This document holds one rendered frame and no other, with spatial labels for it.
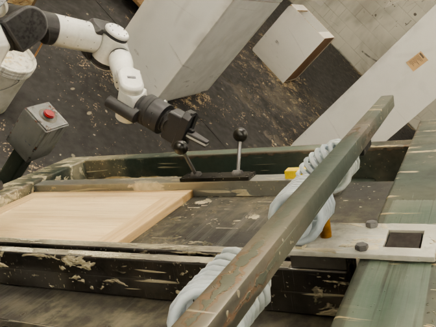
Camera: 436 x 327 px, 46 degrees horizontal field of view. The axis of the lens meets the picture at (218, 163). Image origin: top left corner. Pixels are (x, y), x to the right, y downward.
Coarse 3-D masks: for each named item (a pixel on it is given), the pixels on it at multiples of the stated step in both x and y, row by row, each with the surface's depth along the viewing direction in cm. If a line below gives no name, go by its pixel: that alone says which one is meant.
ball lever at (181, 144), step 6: (174, 144) 129; (180, 144) 128; (186, 144) 129; (174, 150) 129; (180, 150) 128; (186, 150) 129; (186, 156) 131; (192, 168) 134; (192, 174) 136; (198, 174) 135
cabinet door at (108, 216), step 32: (64, 192) 154; (96, 192) 148; (128, 192) 143; (160, 192) 138; (192, 192) 135; (0, 224) 134; (32, 224) 129; (64, 224) 125; (96, 224) 121; (128, 224) 116
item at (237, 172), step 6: (234, 132) 132; (240, 132) 131; (246, 132) 132; (234, 138) 133; (240, 138) 132; (246, 138) 133; (240, 144) 132; (240, 150) 132; (240, 156) 132; (240, 162) 132; (234, 174) 130; (240, 174) 130
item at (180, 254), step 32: (320, 160) 65; (352, 224) 73; (384, 224) 71; (416, 224) 70; (0, 256) 98; (32, 256) 94; (64, 256) 90; (96, 256) 87; (128, 256) 85; (160, 256) 83; (192, 256) 80; (288, 256) 75; (320, 256) 67; (352, 256) 65; (384, 256) 63; (416, 256) 61; (64, 288) 93; (96, 288) 89; (128, 288) 86; (160, 288) 83; (288, 288) 72; (320, 288) 70
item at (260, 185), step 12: (48, 180) 163; (60, 180) 161; (72, 180) 158; (84, 180) 155; (96, 180) 153; (108, 180) 151; (120, 180) 148; (132, 180) 146; (144, 180) 144; (156, 180) 142; (168, 180) 140; (252, 180) 127; (264, 180) 126; (276, 180) 124; (288, 180) 123; (204, 192) 134; (216, 192) 132; (228, 192) 131; (240, 192) 129; (252, 192) 128; (264, 192) 126; (276, 192) 125
